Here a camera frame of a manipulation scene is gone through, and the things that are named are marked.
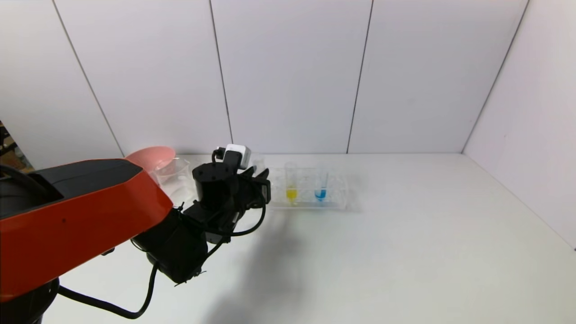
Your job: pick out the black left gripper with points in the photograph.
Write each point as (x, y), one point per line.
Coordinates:
(265, 191)

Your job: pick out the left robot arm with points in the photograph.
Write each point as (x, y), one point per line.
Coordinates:
(67, 211)

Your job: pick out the test tube with yellow pigment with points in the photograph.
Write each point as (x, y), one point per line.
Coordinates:
(291, 194)

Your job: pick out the test tube with blue pigment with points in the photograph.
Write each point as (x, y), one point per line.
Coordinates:
(320, 194)

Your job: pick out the clear glass beaker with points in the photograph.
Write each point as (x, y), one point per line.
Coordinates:
(177, 180)

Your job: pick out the clear acrylic test tube rack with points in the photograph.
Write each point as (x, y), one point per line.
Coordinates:
(335, 198)

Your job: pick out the pink plastic bowl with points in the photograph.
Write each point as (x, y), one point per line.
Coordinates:
(150, 156)

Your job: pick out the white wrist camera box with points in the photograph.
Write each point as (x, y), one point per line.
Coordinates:
(238, 153)

